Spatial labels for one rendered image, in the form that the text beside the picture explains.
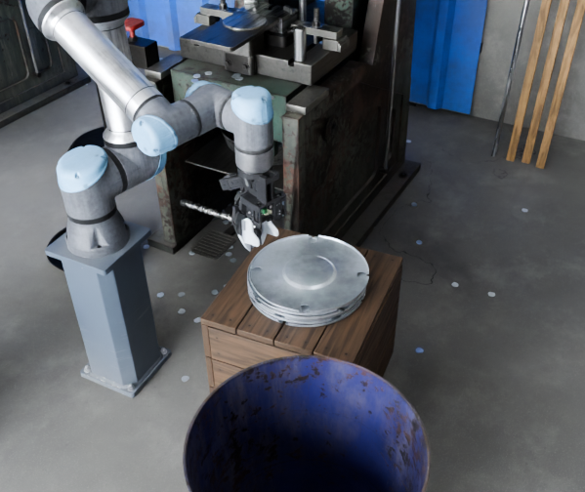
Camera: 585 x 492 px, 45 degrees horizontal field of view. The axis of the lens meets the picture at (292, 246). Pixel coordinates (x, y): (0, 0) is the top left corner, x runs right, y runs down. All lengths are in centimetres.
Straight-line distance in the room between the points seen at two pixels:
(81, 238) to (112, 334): 29
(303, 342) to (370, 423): 26
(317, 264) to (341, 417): 41
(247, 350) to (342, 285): 27
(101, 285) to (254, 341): 40
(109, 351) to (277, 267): 51
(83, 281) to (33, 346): 48
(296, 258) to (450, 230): 94
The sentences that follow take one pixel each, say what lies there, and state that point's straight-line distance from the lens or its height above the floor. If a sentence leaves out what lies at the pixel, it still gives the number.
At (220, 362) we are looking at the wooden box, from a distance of 174.
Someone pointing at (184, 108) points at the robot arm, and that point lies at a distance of 133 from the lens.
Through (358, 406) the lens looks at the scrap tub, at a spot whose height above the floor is 37.
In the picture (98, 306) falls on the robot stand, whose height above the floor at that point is 31.
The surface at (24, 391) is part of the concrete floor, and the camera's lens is 209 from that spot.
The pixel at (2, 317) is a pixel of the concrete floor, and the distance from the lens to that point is 234.
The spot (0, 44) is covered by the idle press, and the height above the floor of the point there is 32.
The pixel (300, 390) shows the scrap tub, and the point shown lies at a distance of 144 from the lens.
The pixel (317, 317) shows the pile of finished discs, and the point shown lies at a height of 38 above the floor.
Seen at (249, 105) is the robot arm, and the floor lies 91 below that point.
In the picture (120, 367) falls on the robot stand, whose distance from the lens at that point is 194.
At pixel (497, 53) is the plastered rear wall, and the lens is 319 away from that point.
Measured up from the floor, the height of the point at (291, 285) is 40.
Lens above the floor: 148
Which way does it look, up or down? 38 degrees down
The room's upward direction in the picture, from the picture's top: 1 degrees counter-clockwise
